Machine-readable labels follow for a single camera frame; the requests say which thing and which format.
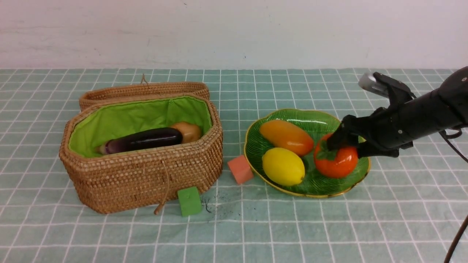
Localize brown potato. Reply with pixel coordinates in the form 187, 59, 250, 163
170, 121, 203, 144

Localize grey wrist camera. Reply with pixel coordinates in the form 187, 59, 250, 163
358, 72, 389, 98

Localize orange persimmon green leaves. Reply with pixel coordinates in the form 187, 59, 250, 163
314, 133, 358, 179

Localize green glass leaf plate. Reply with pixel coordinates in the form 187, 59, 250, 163
244, 108, 371, 198

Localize orange foam cube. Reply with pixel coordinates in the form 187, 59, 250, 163
227, 155, 254, 185

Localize green checkered tablecloth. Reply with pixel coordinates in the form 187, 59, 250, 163
0, 68, 467, 263

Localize yellow lemon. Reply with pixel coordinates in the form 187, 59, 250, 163
262, 148, 305, 187

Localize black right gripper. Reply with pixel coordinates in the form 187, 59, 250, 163
327, 75, 445, 158

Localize purple eggplant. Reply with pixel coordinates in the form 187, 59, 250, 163
95, 127, 183, 155

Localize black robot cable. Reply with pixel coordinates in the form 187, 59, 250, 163
438, 129, 468, 263

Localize yellow orange mango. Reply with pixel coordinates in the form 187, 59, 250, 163
260, 119, 315, 156

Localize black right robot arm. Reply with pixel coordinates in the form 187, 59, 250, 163
327, 67, 468, 158

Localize woven wicker basket lid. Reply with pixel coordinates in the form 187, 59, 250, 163
79, 80, 210, 111

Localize woven wicker basket green lining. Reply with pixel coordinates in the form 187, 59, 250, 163
58, 94, 223, 214

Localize green foam cube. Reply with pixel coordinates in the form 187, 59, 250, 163
177, 186, 202, 217

